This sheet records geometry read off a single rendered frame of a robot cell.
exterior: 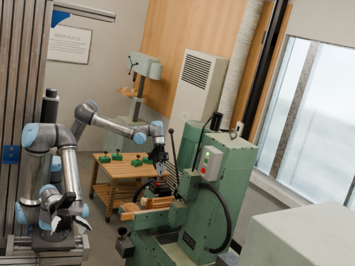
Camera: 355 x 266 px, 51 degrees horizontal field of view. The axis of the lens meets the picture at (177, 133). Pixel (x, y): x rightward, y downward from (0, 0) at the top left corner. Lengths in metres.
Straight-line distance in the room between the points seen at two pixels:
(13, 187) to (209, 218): 1.07
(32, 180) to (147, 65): 2.69
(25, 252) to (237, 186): 1.18
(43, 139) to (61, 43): 3.18
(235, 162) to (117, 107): 3.70
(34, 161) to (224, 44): 2.62
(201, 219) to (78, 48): 3.42
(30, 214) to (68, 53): 3.24
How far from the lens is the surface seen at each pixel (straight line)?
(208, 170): 1.92
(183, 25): 4.63
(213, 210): 2.03
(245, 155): 1.99
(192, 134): 2.18
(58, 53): 4.96
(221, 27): 4.09
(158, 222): 2.36
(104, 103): 5.37
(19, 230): 2.35
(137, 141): 2.32
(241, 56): 3.62
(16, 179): 2.18
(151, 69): 4.31
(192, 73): 3.89
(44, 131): 1.86
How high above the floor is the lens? 2.07
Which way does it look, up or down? 17 degrees down
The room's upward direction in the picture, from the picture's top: 13 degrees clockwise
